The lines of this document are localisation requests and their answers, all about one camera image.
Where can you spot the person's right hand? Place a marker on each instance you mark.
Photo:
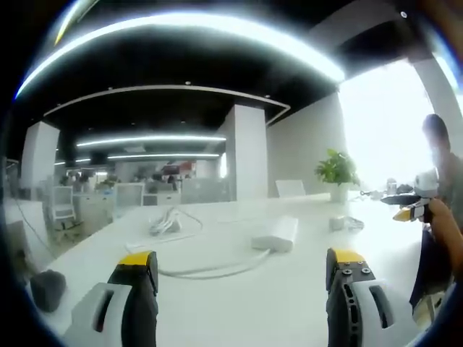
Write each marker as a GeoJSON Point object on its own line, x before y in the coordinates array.
{"type": "Point", "coordinates": [441, 220]}

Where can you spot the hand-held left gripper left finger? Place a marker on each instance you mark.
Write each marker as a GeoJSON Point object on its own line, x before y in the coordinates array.
{"type": "Point", "coordinates": [139, 311]}

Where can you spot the green potted plant white pot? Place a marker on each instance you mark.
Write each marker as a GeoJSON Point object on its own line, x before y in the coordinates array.
{"type": "Point", "coordinates": [338, 170]}

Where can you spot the white charger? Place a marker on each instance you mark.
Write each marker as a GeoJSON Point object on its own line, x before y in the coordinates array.
{"type": "Point", "coordinates": [337, 223]}

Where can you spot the dark grey rounded object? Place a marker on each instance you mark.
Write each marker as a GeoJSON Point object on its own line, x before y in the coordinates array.
{"type": "Point", "coordinates": [47, 291]}

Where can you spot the white mesh office chair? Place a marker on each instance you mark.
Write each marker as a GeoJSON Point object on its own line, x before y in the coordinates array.
{"type": "Point", "coordinates": [63, 206]}

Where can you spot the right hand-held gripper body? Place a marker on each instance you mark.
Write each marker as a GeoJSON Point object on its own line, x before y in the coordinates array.
{"type": "Point", "coordinates": [428, 182]}

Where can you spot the person's head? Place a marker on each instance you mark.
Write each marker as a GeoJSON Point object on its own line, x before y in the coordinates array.
{"type": "Point", "coordinates": [436, 133]}

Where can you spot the long ceiling light strip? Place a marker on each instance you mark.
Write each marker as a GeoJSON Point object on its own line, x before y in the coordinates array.
{"type": "Point", "coordinates": [202, 27]}

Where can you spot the white power adapter box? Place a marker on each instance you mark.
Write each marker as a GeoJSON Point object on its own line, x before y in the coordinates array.
{"type": "Point", "coordinates": [278, 233]}

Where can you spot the dark items on desk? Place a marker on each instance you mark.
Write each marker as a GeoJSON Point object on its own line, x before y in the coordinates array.
{"type": "Point", "coordinates": [399, 188]}

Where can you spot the white chair back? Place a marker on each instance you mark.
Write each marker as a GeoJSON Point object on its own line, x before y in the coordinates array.
{"type": "Point", "coordinates": [291, 188]}

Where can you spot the person's grey shirt torso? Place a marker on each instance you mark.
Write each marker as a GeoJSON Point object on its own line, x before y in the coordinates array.
{"type": "Point", "coordinates": [452, 180]}

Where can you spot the white desk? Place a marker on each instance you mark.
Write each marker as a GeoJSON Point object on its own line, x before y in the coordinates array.
{"type": "Point", "coordinates": [231, 307]}

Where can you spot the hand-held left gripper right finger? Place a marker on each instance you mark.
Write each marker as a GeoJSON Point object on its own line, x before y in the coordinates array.
{"type": "Point", "coordinates": [347, 314]}

